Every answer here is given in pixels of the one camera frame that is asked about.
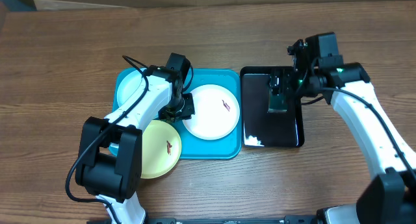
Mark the black plastic tray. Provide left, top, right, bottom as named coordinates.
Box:
left=240, top=66, right=305, bottom=148

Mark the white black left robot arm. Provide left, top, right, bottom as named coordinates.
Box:
left=65, top=62, right=194, bottom=223

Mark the pink plate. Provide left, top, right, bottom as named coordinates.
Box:
left=183, top=84, right=240, bottom=140

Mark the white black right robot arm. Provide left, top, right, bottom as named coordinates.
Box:
left=268, top=34, right=415, bottom=223

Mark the green yellow sponge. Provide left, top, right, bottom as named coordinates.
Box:
left=268, top=94, right=288, bottom=113

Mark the light blue plate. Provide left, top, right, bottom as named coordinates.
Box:
left=116, top=68, right=163, bottom=108

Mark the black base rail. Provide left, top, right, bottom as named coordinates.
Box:
left=86, top=214, right=322, bottom=224

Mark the yellow plate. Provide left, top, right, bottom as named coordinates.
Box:
left=141, top=120, right=182, bottom=179

